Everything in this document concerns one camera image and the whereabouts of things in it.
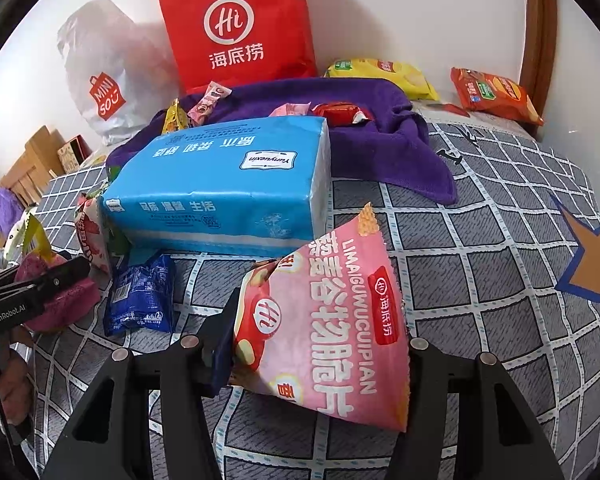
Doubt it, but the grey checkered tablecloth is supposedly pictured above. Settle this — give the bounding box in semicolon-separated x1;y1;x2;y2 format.
21;122;600;479

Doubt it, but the dark blue snack packet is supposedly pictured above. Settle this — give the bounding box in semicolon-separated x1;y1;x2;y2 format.
102;254;175;336

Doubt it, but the small pink snack packet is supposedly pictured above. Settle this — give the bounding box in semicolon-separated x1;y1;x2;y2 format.
270;103;310;117

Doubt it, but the pink stick snack packet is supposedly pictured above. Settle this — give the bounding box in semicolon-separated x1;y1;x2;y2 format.
187;81;232;127

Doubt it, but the purple towel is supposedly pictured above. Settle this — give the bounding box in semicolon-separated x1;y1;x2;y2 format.
106;77;457;205

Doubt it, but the blue tissue pack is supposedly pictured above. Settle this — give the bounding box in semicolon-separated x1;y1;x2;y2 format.
102;116;332;257

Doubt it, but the orange Lays chips bag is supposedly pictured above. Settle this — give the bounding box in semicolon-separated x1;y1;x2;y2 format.
450;67;544;126

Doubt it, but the small red snack packet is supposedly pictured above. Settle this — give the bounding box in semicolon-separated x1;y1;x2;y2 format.
311;102;374;128

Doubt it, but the green snack packet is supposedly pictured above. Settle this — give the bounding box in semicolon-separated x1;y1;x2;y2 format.
79;166;122;206

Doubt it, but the red white snack packet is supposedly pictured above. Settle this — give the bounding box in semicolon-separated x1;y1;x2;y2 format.
73;195;111;275

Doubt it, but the yellow Lays chips bag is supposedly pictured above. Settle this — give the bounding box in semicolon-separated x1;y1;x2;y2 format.
324;58;440;102

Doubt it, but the yellow triangular snack packet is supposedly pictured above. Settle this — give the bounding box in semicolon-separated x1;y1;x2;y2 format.
161;99;192;134

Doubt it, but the wooden furniture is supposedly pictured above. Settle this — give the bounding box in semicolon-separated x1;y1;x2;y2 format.
0;126;93;206

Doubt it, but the red Haidilao paper bag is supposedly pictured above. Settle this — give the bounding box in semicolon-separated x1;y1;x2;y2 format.
159;0;317;93

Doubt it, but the brown wooden door frame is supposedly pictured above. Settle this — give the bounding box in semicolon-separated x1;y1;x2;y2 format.
519;0;558;116

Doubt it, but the pink Haidilao crisps bag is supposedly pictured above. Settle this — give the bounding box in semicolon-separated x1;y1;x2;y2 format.
232;205;410;431

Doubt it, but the magenta yellow snack bag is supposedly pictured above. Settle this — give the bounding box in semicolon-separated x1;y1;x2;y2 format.
15;252;100;333

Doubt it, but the person's left hand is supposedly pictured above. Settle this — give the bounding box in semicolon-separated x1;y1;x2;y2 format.
0;326;34;426

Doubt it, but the white Miniso plastic bag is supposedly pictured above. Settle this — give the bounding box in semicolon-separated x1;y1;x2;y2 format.
57;0;180;145

